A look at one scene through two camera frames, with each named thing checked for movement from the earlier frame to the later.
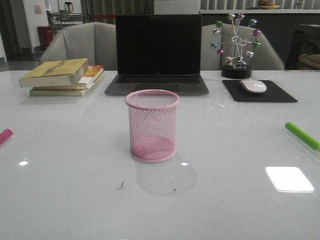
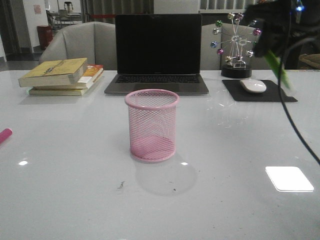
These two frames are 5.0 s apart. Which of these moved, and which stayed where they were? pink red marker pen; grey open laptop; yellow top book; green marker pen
Moved: green marker pen
Stayed: pink red marker pen; grey open laptop; yellow top book
